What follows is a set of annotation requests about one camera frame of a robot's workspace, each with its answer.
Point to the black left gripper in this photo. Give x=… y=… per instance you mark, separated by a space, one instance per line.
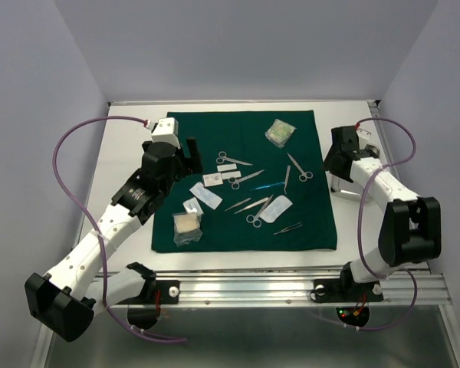
x=194 y=163

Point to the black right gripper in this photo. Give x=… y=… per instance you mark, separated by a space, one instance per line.
x=328 y=164

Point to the stainless steel instrument tray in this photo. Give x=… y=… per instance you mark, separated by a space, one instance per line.
x=347 y=190

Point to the blue plastic scalpel handle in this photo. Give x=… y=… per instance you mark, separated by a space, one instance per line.
x=267 y=186

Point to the small dark steel tweezers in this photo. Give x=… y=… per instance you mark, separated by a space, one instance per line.
x=289 y=228

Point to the steel forceps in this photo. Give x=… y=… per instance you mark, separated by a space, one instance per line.
x=286 y=179

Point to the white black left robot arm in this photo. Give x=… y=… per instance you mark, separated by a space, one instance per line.
x=67 y=298

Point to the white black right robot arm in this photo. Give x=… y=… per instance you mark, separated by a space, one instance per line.
x=410 y=232

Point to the green surgical drape cloth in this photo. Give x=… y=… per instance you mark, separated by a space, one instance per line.
x=242 y=136

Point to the small suture needle packet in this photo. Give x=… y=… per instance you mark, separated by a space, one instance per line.
x=214 y=179

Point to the curved steel scissors upper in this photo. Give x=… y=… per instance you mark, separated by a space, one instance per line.
x=223 y=158

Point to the white paper strip upper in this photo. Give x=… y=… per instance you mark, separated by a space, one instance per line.
x=226 y=167

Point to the white paper strip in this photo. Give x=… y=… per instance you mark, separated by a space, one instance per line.
x=226 y=167
x=232 y=174

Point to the long white blue pouch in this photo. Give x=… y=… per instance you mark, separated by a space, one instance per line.
x=206 y=196

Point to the white paper strip lower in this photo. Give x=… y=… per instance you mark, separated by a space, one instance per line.
x=232 y=174

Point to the small white blue packet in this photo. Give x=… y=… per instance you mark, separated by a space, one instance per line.
x=192 y=206

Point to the clear bag beige gauze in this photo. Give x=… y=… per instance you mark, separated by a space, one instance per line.
x=186 y=228

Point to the green printed gauze packet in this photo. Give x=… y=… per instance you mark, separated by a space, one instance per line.
x=279 y=133

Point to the white blue pouch right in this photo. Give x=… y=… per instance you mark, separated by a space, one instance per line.
x=276 y=208

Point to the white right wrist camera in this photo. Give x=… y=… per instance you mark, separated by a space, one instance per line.
x=363 y=136

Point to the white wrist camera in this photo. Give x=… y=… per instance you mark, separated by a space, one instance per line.
x=363 y=136
x=165 y=131

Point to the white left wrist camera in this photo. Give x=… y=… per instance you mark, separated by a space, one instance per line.
x=165 y=131

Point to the steel scalpel handle short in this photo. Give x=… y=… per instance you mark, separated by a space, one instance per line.
x=238 y=204

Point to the steel scalpel handle long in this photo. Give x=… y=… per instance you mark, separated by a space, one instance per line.
x=254 y=204

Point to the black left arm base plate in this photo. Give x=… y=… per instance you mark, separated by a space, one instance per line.
x=168 y=291

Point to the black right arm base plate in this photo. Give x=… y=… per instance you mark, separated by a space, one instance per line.
x=333 y=290

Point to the aluminium front rail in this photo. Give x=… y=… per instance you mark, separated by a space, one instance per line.
x=291 y=288

